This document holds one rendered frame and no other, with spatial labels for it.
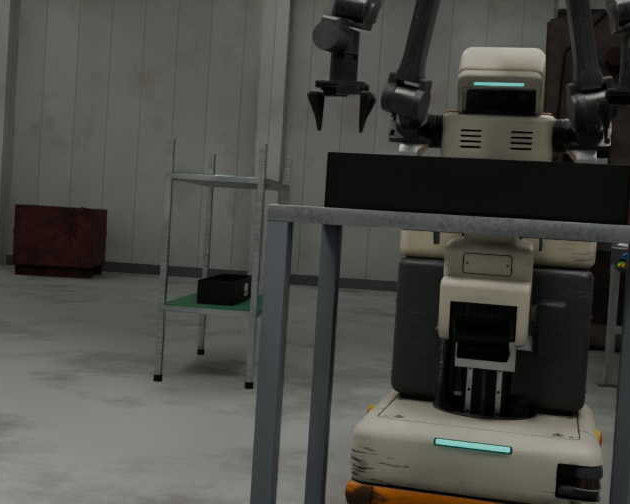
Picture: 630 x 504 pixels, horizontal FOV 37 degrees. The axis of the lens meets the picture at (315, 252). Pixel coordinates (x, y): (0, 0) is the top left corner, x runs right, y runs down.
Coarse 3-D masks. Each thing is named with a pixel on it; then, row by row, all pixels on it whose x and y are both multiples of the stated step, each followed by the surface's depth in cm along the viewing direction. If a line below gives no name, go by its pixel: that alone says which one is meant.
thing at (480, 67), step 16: (480, 48) 233; (496, 48) 232; (512, 48) 231; (528, 48) 230; (464, 64) 229; (480, 64) 228; (496, 64) 227; (512, 64) 226; (528, 64) 225; (544, 64) 227; (464, 80) 227; (480, 80) 226; (496, 80) 225; (512, 80) 224; (528, 80) 223; (544, 80) 229; (464, 96) 230; (480, 96) 229; (496, 96) 228; (512, 96) 227; (528, 96) 226; (464, 112) 233; (480, 112) 232; (496, 112) 231; (512, 112) 230; (528, 112) 229
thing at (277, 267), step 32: (288, 224) 169; (352, 224) 165; (384, 224) 164; (416, 224) 162; (448, 224) 161; (480, 224) 160; (512, 224) 158; (544, 224) 157; (576, 224) 156; (608, 224) 155; (288, 256) 170; (320, 256) 209; (288, 288) 172; (320, 288) 209; (320, 320) 210; (320, 352) 210; (320, 384) 210; (256, 416) 171; (320, 416) 210; (256, 448) 171; (320, 448) 210; (256, 480) 171; (320, 480) 210
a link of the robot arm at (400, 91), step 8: (400, 88) 227; (408, 88) 227; (416, 88) 227; (400, 96) 226; (408, 96) 226; (392, 104) 228; (400, 104) 227; (408, 104) 226; (392, 112) 230; (400, 112) 228; (408, 112) 227; (408, 120) 228
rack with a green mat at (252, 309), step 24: (168, 144) 418; (264, 144) 413; (168, 168) 418; (264, 168) 413; (288, 168) 500; (168, 192) 418; (264, 192) 416; (288, 192) 500; (168, 216) 418; (168, 240) 419; (192, 312) 419; (216, 312) 417; (240, 312) 416
